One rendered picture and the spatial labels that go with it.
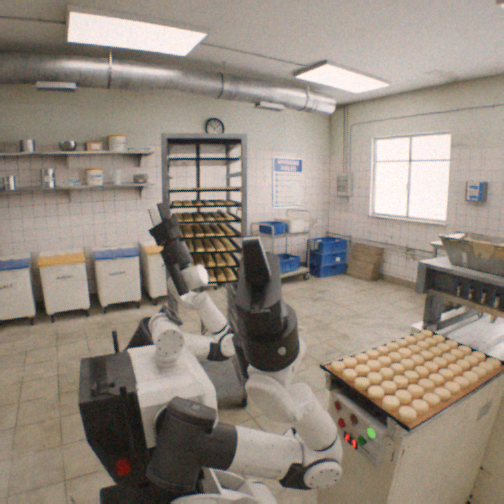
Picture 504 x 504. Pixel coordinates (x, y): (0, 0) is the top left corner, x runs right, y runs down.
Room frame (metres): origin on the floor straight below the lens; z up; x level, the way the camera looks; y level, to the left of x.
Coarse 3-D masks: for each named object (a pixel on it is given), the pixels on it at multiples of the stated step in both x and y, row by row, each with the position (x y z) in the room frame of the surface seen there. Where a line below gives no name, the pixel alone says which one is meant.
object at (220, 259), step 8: (192, 256) 2.15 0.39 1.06; (200, 256) 2.15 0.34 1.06; (208, 256) 2.15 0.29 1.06; (216, 256) 2.16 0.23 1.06; (224, 256) 2.15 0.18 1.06; (192, 264) 1.93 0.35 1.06; (200, 264) 1.93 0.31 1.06; (208, 264) 1.93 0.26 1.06; (216, 264) 2.01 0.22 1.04; (224, 264) 1.95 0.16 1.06; (232, 264) 1.95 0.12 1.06
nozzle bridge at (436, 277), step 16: (432, 272) 1.48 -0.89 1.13; (448, 272) 1.34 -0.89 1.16; (464, 272) 1.27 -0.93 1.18; (480, 272) 1.27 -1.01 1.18; (416, 288) 1.49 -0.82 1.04; (432, 288) 1.46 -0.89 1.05; (448, 288) 1.41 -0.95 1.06; (464, 288) 1.34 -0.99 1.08; (480, 288) 1.27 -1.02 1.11; (496, 288) 1.20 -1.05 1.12; (432, 304) 1.51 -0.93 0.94; (464, 304) 1.28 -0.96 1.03; (480, 304) 1.22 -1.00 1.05; (432, 320) 1.52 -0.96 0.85
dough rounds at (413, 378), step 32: (384, 352) 1.09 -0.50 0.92; (416, 352) 1.09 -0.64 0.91; (448, 352) 1.09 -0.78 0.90; (480, 352) 1.03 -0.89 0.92; (352, 384) 0.92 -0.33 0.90; (384, 384) 0.88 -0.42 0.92; (416, 384) 0.89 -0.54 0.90; (448, 384) 0.85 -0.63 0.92; (480, 384) 0.86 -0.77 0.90; (416, 416) 0.74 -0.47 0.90
